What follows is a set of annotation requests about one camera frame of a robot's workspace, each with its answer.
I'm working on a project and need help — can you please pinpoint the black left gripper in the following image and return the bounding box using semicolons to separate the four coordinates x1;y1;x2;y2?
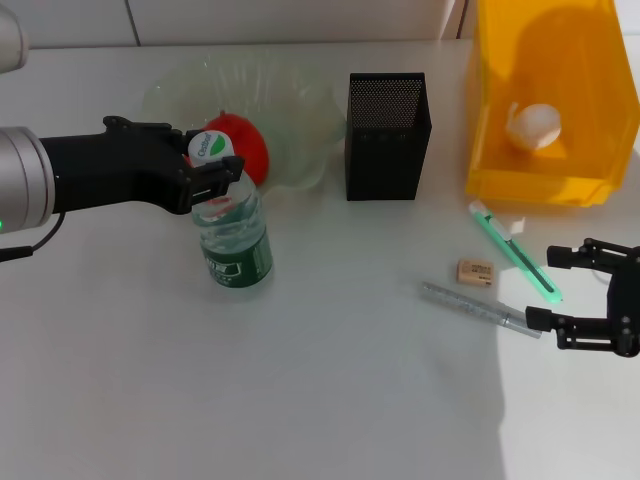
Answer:
37;115;245;216

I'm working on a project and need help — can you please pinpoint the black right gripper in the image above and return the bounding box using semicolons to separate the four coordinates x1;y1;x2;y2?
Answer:
524;238;640;357

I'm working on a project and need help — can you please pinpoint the red-orange fruit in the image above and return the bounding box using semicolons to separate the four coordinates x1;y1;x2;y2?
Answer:
204;112;271;185

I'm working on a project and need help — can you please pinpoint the green utility knife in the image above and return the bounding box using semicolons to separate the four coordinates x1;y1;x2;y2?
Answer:
468;199;564;306

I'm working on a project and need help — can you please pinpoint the clear green-label water bottle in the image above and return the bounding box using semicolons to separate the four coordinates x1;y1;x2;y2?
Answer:
187;128;275;302

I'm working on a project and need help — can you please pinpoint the white paper ball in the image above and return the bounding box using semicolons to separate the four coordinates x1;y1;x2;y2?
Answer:
504;102;562;152

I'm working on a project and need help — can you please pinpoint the beige eraser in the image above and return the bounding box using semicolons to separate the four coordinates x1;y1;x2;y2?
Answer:
456;258;496;287

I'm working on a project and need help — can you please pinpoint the silver pen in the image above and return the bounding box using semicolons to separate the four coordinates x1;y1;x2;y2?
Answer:
419;281;544;342

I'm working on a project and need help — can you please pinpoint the green glass fruit plate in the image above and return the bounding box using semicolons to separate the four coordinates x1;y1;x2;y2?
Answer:
142;49;349;195

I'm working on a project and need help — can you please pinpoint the black mesh pen holder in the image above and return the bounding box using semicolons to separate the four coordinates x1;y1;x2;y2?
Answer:
343;72;433;202

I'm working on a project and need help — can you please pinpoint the yellow plastic bin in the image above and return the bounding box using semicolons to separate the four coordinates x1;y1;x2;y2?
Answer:
464;0;640;207

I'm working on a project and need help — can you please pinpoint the left arm cable with connector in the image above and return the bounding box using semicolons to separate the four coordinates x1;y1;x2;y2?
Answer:
0;212;66;265

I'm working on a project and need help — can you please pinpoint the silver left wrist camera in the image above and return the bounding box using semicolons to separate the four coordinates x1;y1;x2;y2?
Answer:
0;0;32;75

